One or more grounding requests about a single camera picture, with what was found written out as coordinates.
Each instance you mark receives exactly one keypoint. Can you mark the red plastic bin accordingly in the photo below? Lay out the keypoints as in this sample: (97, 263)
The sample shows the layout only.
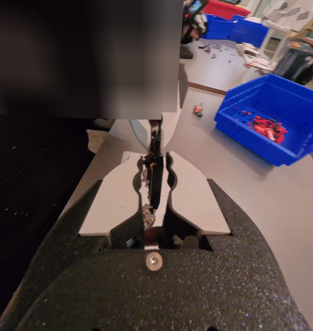
(223, 9)

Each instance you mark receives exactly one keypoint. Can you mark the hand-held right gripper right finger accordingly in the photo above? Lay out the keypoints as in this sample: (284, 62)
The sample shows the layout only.
(198, 201)

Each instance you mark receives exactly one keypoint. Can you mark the black lego build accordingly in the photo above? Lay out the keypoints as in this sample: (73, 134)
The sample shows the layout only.
(156, 175)

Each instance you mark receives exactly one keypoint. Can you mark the blue plastic bin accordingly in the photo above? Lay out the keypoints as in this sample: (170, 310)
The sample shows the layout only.
(249, 31)
(283, 103)
(218, 27)

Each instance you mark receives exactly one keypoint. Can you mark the scattered dark lego pieces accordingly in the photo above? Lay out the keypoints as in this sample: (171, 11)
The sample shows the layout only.
(216, 49)

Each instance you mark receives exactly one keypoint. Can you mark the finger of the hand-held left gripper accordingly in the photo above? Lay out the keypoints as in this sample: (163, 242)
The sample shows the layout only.
(142, 132)
(170, 129)

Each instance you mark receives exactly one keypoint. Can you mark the lego minifigure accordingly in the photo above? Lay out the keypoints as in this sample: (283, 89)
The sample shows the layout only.
(198, 110)

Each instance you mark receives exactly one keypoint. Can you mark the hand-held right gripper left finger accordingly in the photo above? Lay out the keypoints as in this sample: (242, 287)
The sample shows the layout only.
(112, 201)

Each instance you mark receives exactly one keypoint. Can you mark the white frame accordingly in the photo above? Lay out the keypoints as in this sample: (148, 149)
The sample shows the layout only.
(283, 20)

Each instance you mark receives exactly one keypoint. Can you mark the pile of red lego pieces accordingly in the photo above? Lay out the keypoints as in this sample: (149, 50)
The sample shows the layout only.
(267, 129)

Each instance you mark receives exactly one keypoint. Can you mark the dark storage box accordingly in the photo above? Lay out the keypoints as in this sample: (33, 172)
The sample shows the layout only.
(296, 62)

